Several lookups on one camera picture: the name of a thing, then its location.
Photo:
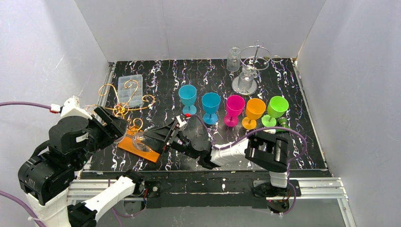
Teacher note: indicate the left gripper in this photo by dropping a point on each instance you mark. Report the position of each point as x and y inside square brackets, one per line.
[102, 122]

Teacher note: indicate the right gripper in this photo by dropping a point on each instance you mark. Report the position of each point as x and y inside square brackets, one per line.
[170, 135]

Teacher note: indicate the clear wine glass front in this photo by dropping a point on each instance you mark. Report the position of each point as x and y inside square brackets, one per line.
[138, 140]

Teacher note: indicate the blue wine glass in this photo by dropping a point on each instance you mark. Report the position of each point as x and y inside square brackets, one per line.
[188, 95]
[210, 104]

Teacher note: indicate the pink wine glass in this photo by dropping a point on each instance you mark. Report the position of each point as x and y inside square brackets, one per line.
[234, 107]

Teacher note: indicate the orange wine glass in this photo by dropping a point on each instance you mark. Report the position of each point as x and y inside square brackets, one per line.
[255, 108]

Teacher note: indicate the green wine glass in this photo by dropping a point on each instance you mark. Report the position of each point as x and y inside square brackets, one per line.
[277, 106]

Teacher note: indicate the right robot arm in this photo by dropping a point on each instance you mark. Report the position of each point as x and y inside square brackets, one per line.
[262, 148]

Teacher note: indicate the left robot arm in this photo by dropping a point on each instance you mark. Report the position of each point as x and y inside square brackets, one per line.
[46, 176]

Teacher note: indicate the upright blue wine glass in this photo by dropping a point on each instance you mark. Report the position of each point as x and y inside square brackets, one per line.
[188, 95]

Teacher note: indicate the clear glass on silver rack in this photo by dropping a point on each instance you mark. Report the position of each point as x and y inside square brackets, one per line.
[246, 78]

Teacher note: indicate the clear plastic organizer box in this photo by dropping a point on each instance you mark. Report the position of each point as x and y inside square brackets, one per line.
[130, 90]

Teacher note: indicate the clear glass rear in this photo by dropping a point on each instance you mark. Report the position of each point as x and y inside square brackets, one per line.
[233, 60]

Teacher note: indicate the green white pipe fitting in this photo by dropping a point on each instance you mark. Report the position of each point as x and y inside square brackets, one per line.
[282, 122]

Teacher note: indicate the gold wire rack wooden base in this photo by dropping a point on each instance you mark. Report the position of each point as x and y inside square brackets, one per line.
[121, 110]

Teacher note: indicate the silver wire glass rack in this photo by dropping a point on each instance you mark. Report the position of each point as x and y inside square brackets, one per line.
[250, 62]

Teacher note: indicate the aluminium base frame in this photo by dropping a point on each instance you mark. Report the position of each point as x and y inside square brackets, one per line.
[238, 190]

